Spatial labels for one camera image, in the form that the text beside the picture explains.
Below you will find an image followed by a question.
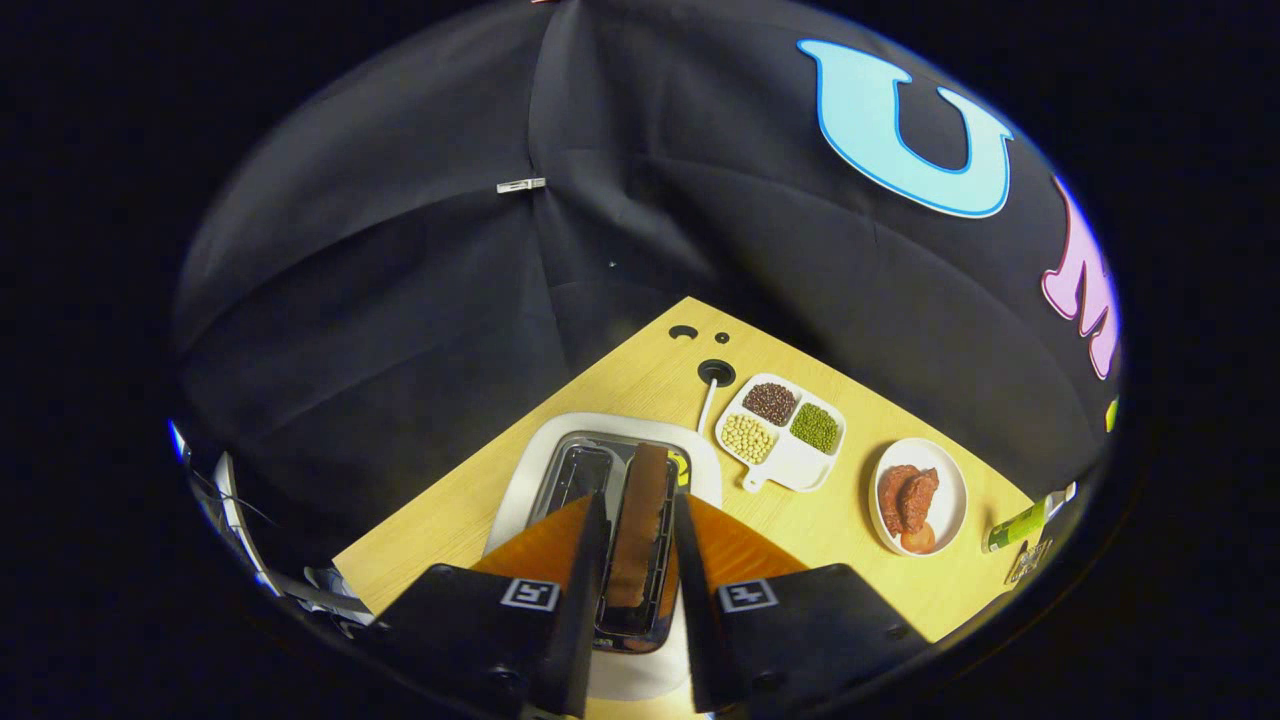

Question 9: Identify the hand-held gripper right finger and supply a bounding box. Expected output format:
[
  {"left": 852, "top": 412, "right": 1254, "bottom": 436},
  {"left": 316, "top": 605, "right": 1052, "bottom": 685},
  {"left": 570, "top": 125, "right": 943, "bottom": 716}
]
[{"left": 672, "top": 490, "right": 933, "bottom": 716}]

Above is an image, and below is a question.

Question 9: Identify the pile of yellow beans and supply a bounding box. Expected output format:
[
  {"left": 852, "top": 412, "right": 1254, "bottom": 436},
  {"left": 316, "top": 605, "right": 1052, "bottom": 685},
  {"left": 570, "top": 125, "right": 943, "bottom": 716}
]
[{"left": 720, "top": 414, "right": 777, "bottom": 465}]

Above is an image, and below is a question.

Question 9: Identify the brown meat slice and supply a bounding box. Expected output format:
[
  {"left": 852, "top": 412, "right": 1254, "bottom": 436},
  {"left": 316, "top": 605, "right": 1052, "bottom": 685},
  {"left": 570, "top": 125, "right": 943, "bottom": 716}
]
[
  {"left": 897, "top": 467, "right": 941, "bottom": 534},
  {"left": 877, "top": 464, "right": 916, "bottom": 536}
]

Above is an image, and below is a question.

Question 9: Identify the pile of green beans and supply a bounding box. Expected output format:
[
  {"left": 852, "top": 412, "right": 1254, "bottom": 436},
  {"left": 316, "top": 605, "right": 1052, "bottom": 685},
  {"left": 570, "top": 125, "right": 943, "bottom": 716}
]
[{"left": 789, "top": 402, "right": 841, "bottom": 454}]

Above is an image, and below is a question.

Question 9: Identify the white divided dish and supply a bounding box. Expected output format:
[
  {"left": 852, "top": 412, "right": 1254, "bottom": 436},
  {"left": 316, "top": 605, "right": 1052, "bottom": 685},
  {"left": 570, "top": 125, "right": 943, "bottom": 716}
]
[{"left": 713, "top": 373, "right": 848, "bottom": 494}]

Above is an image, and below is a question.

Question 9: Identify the black backdrop cloth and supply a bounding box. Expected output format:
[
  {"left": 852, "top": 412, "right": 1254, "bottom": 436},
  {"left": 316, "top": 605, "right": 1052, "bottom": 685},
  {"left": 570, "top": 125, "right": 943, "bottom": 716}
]
[{"left": 170, "top": 0, "right": 1123, "bottom": 591}]

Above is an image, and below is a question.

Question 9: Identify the toasted bread slice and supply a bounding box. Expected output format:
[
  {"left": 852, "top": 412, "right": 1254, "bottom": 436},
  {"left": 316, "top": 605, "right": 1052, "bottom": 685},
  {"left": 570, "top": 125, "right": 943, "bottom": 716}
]
[{"left": 603, "top": 443, "right": 671, "bottom": 609}]

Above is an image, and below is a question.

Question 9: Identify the pile of brown beans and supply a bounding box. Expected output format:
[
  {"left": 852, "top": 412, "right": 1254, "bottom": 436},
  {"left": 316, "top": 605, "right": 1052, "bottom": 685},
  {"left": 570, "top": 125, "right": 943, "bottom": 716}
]
[{"left": 742, "top": 382, "right": 799, "bottom": 426}]

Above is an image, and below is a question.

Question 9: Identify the beige round plate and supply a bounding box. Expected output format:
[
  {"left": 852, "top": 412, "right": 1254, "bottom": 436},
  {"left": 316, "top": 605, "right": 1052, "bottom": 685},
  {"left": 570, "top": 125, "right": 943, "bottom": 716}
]
[{"left": 868, "top": 437, "right": 969, "bottom": 557}]

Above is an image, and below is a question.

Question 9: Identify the green label plastic bottle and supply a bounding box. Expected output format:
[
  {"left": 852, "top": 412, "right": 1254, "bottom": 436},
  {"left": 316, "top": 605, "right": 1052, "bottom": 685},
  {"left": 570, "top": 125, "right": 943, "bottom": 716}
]
[{"left": 982, "top": 495, "right": 1061, "bottom": 554}]

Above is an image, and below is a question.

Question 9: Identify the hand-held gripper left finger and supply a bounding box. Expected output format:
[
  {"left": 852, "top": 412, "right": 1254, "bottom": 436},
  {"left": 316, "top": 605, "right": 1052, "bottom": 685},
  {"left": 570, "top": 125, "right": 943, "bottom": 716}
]
[{"left": 372, "top": 490, "right": 611, "bottom": 719}]

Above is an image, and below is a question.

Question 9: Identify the white toaster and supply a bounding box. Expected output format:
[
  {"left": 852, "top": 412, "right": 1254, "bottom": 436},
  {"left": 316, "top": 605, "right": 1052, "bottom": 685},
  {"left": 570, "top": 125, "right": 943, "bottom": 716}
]
[{"left": 483, "top": 412, "right": 724, "bottom": 703}]

